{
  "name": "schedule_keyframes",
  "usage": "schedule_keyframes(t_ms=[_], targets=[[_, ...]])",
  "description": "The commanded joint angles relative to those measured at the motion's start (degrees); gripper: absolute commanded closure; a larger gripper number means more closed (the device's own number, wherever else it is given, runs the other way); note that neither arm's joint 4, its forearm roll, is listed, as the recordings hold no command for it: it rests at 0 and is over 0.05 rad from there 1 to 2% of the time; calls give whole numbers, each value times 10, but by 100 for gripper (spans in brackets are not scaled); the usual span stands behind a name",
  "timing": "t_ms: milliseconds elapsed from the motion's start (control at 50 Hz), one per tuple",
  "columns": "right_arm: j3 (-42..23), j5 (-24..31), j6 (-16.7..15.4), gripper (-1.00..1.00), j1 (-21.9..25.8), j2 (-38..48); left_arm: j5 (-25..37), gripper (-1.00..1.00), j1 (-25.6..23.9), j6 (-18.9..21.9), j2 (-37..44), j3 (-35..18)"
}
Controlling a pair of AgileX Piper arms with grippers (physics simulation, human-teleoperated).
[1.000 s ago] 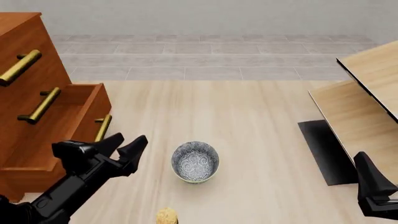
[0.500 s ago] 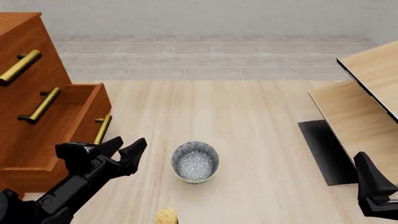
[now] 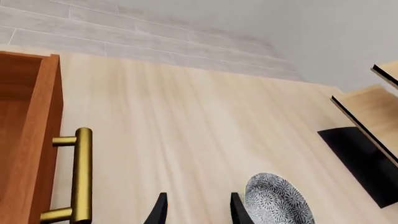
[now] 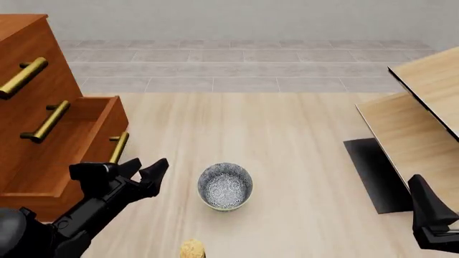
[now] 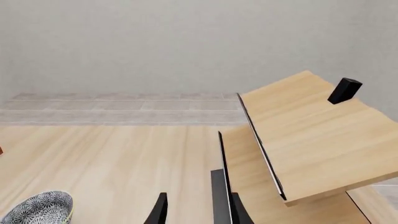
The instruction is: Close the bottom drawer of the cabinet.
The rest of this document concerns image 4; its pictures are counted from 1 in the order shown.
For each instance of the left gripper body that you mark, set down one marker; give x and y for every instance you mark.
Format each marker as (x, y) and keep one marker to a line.
(138, 189)

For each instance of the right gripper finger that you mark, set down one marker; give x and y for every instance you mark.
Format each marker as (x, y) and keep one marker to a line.
(428, 204)

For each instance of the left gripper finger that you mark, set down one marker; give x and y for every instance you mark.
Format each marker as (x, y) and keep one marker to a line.
(130, 168)
(154, 172)

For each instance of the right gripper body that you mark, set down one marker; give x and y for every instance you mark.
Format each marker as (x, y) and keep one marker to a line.
(437, 237)

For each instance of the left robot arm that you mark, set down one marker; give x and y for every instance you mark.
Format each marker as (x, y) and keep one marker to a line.
(79, 215)

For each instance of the open wooden drawer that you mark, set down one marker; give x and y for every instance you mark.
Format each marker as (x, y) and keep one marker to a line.
(82, 129)

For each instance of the wooden cabinet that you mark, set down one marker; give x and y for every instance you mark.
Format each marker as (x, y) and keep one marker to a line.
(21, 25)

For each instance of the blue patterned bowl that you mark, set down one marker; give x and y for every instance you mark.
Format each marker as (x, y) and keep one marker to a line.
(225, 188)

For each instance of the pale wood slanted board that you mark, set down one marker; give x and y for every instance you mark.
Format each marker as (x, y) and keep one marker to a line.
(405, 129)

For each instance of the round tan bread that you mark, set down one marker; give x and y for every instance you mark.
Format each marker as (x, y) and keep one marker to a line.
(193, 248)

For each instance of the pale wood panel black edge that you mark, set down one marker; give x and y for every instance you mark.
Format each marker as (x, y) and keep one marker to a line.
(434, 80)

